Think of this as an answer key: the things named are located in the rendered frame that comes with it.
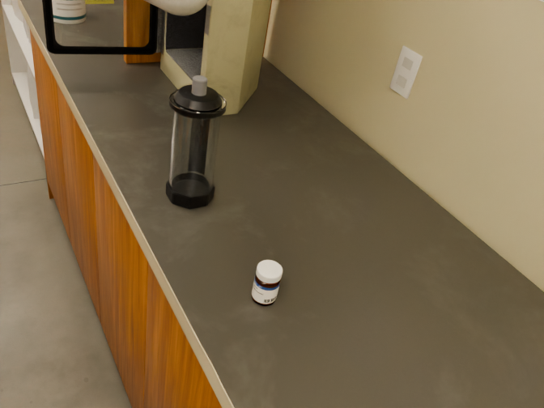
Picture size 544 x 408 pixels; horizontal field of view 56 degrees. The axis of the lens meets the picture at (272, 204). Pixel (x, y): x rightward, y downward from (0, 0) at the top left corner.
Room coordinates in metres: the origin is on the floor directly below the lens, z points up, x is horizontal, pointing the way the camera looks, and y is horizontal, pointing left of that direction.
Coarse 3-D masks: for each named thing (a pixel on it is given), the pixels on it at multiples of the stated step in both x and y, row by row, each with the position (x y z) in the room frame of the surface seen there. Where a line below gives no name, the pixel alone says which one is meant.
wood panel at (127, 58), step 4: (268, 20) 1.77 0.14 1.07; (264, 44) 1.77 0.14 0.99; (264, 48) 1.77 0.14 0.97; (124, 56) 1.49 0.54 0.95; (128, 56) 1.48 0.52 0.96; (132, 56) 1.49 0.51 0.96; (136, 56) 1.49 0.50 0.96; (140, 56) 1.50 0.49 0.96; (144, 56) 1.51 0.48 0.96; (148, 56) 1.52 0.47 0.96; (152, 56) 1.53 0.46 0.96; (156, 56) 1.53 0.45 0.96; (160, 56) 1.54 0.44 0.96; (124, 60) 1.49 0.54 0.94; (128, 60) 1.48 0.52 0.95; (132, 60) 1.49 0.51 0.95; (136, 60) 1.49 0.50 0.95; (140, 60) 1.50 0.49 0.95; (144, 60) 1.51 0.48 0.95; (148, 60) 1.52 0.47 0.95; (152, 60) 1.53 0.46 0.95; (156, 60) 1.53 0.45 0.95
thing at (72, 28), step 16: (64, 0) 1.35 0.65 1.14; (80, 0) 1.37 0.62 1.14; (96, 0) 1.39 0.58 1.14; (112, 0) 1.41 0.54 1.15; (128, 0) 1.43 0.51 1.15; (64, 16) 1.35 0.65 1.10; (80, 16) 1.37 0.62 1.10; (96, 16) 1.39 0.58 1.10; (112, 16) 1.41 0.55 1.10; (128, 16) 1.43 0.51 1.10; (144, 16) 1.45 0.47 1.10; (64, 32) 1.34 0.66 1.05; (80, 32) 1.36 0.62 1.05; (96, 32) 1.39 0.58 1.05; (112, 32) 1.41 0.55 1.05; (128, 32) 1.43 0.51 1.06; (144, 32) 1.45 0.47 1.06
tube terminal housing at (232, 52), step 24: (216, 0) 1.24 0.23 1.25; (240, 0) 1.28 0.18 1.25; (264, 0) 1.41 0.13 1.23; (216, 24) 1.24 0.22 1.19; (240, 24) 1.28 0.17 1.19; (264, 24) 1.46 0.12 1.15; (216, 48) 1.25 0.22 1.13; (240, 48) 1.29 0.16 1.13; (168, 72) 1.43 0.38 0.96; (216, 72) 1.25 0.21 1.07; (240, 72) 1.30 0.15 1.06; (240, 96) 1.31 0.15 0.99
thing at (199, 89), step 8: (200, 80) 0.87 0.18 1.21; (184, 88) 0.89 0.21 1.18; (192, 88) 0.88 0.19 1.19; (200, 88) 0.87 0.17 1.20; (208, 88) 0.91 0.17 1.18; (176, 96) 0.87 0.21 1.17; (184, 96) 0.86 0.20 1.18; (192, 96) 0.86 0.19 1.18; (200, 96) 0.87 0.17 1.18; (208, 96) 0.88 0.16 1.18; (216, 96) 0.88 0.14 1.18; (184, 104) 0.85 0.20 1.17; (192, 104) 0.84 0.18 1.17; (200, 104) 0.85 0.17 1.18; (208, 104) 0.85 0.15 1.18; (216, 104) 0.87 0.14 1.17
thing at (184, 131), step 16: (176, 112) 0.84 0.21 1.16; (192, 112) 0.83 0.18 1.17; (208, 112) 0.84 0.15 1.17; (224, 112) 0.88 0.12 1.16; (176, 128) 0.85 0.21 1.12; (192, 128) 0.84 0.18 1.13; (208, 128) 0.85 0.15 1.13; (176, 144) 0.85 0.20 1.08; (192, 144) 0.84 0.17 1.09; (208, 144) 0.85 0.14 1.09; (176, 160) 0.85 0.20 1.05; (192, 160) 0.84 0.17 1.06; (208, 160) 0.86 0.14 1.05; (176, 176) 0.84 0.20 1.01; (192, 176) 0.84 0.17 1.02; (208, 176) 0.86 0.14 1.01; (176, 192) 0.84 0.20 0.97; (192, 192) 0.84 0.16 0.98; (208, 192) 0.87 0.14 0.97
